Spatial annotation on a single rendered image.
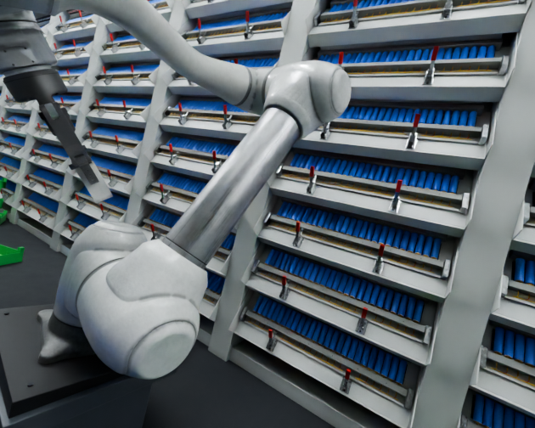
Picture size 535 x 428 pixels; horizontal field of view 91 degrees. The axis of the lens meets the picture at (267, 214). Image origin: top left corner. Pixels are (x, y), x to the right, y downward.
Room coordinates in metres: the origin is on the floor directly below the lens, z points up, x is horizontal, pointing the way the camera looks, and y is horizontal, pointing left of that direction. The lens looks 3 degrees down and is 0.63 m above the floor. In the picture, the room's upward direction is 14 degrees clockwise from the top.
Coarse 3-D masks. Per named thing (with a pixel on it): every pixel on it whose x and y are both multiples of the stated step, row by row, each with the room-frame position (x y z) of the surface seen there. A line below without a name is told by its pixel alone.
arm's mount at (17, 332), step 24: (0, 312) 0.58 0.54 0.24; (24, 312) 0.60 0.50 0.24; (0, 336) 0.51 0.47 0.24; (24, 336) 0.53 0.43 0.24; (0, 360) 0.47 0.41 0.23; (24, 360) 0.48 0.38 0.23; (72, 360) 0.51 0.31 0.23; (96, 360) 0.53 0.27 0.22; (0, 384) 0.45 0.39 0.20; (24, 384) 0.43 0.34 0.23; (48, 384) 0.45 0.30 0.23; (72, 384) 0.46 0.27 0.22; (96, 384) 0.50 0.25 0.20; (24, 408) 0.41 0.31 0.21
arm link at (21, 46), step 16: (0, 32) 0.37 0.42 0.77; (16, 32) 0.38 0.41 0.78; (32, 32) 0.39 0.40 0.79; (0, 48) 0.37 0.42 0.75; (16, 48) 0.38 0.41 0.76; (32, 48) 0.39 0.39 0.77; (48, 48) 0.42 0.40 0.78; (0, 64) 0.38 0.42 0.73; (16, 64) 0.38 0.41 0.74; (32, 64) 0.39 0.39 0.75; (48, 64) 0.42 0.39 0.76
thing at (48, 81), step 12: (36, 72) 0.40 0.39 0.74; (48, 72) 0.42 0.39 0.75; (12, 84) 0.40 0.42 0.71; (24, 84) 0.40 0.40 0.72; (36, 84) 0.40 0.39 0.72; (48, 84) 0.42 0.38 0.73; (60, 84) 0.43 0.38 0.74; (24, 96) 0.40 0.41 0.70; (36, 96) 0.41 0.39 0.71; (48, 96) 0.42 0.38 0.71
